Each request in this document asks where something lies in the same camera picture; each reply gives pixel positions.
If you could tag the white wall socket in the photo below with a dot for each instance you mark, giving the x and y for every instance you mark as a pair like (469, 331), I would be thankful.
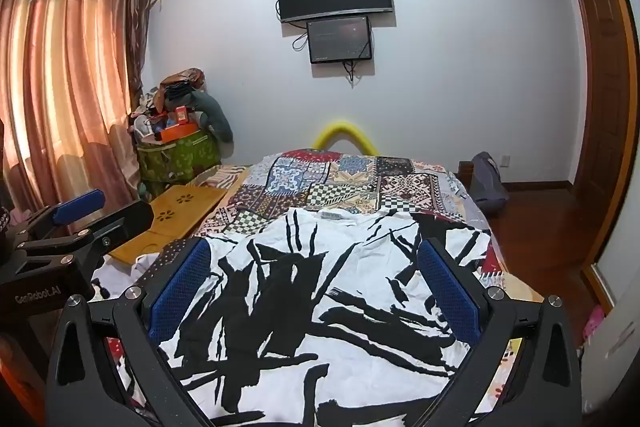
(504, 161)

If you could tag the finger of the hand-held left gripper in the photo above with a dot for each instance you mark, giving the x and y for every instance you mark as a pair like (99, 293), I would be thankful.
(125, 219)
(80, 205)

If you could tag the yellow foam tube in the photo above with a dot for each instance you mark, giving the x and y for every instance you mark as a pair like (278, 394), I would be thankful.
(345, 127)

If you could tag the small red box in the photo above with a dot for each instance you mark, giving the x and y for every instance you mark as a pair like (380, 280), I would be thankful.
(181, 115)

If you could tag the brown paw-print mat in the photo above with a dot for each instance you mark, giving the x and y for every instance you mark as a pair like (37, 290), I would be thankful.
(170, 217)

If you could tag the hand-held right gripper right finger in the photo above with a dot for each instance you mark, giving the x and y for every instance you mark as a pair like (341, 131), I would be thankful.
(450, 292)

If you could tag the pink brown curtain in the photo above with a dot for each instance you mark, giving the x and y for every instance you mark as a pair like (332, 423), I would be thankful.
(65, 72)

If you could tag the small black wall monitor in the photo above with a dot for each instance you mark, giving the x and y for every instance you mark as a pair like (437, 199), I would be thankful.
(339, 39)

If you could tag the brown wooden door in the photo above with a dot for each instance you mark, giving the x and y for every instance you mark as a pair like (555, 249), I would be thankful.
(602, 107)

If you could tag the pile of clothes and bags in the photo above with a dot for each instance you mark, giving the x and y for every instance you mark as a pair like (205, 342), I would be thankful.
(177, 87)

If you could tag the green patterned storage bag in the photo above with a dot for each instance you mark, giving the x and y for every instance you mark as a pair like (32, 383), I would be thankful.
(180, 157)

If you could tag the white wardrobe panel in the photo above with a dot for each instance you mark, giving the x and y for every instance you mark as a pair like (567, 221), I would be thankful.
(622, 257)

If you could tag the black and white shirt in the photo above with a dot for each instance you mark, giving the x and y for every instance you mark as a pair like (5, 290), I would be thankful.
(310, 307)

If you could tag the patchwork bedspread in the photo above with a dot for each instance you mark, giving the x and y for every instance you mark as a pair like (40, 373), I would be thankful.
(350, 182)

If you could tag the orange box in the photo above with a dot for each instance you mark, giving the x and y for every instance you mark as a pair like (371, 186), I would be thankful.
(177, 132)

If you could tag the grey bag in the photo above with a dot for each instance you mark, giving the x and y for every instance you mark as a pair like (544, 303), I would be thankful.
(487, 184)

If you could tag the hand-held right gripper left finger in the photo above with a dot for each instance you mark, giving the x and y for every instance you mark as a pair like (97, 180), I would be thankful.
(180, 292)

